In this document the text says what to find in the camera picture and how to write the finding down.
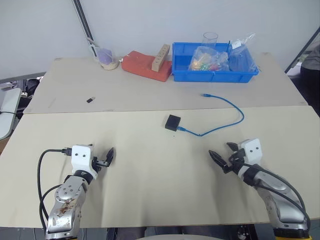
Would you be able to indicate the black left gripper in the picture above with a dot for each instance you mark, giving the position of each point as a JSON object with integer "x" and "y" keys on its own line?
{"x": 102, "y": 164}

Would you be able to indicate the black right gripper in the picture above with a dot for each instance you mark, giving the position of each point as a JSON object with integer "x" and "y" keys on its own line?
{"x": 236, "y": 161}

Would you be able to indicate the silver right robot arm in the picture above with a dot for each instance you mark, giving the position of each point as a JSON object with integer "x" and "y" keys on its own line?
{"x": 277, "y": 195}

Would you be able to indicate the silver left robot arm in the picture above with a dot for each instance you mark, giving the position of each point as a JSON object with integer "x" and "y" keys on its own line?
{"x": 67, "y": 200}

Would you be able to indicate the small black box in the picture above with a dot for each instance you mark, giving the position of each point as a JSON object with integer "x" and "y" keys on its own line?
{"x": 172, "y": 122}

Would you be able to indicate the small black USB dongle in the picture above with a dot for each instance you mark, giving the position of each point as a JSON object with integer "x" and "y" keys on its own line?
{"x": 90, "y": 99}

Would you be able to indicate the blue plastic bin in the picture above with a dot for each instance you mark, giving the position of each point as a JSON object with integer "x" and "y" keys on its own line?
{"x": 180, "y": 72}

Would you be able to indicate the clear bag of colourful pieces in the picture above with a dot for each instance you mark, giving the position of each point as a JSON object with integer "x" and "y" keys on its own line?
{"x": 207, "y": 60}

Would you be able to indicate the clear bag with dark item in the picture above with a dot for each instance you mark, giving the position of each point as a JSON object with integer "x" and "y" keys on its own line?
{"x": 241, "y": 58}

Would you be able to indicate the red brick-shaped block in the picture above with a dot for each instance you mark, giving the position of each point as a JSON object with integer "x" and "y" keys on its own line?
{"x": 140, "y": 63}

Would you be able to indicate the clear cup with purple cloth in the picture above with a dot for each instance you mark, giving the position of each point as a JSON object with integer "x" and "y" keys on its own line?
{"x": 106, "y": 58}

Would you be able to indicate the wooden block with holes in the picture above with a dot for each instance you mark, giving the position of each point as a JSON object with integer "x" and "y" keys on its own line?
{"x": 159, "y": 58}

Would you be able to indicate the grey chair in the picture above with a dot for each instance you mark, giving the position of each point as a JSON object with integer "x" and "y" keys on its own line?
{"x": 7, "y": 112}

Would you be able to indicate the clear plastic cup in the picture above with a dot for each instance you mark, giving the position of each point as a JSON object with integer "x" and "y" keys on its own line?
{"x": 210, "y": 40}

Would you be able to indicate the bystander in dark clothes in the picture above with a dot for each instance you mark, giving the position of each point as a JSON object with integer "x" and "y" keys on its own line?
{"x": 311, "y": 75}

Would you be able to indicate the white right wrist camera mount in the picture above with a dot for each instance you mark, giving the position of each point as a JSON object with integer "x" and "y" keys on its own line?
{"x": 253, "y": 151}

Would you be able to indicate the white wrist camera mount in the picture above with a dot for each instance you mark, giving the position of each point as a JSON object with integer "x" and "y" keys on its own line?
{"x": 81, "y": 160}
{"x": 253, "y": 151}

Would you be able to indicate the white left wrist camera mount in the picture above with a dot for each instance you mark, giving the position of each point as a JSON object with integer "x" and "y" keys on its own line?
{"x": 81, "y": 160}

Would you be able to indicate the dark slanted frame bar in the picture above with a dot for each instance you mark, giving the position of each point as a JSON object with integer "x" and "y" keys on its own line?
{"x": 302, "y": 50}

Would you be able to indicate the grey metal slanted rail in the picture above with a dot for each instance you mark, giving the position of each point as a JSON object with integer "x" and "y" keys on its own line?
{"x": 83, "y": 22}

